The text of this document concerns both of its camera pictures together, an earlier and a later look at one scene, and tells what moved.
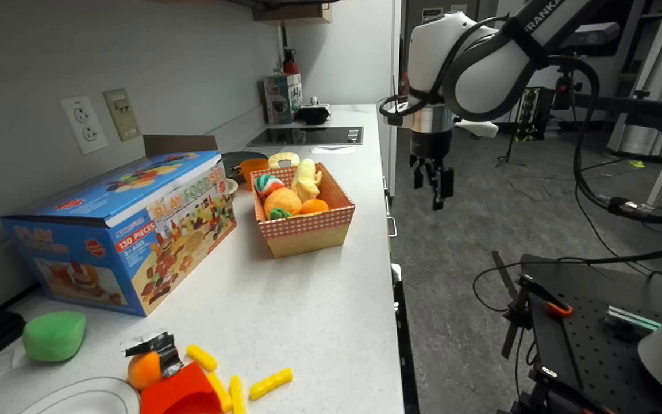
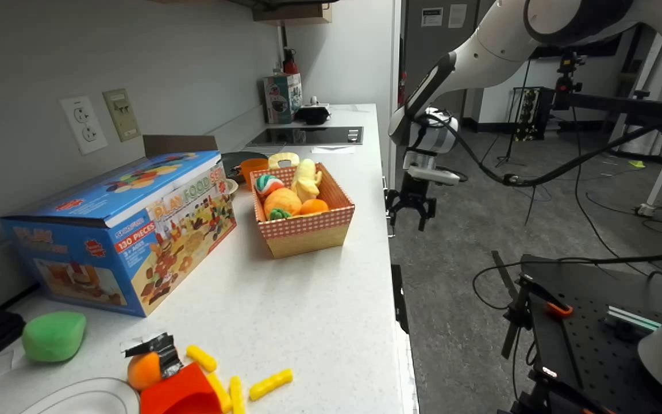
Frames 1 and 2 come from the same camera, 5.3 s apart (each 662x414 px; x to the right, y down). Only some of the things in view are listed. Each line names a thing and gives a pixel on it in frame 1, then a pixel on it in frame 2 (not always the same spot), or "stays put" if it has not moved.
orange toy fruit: x=144 y=368 stays put
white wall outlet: x=83 y=122 stays put
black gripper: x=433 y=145 -> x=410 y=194
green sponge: x=54 y=336 stays put
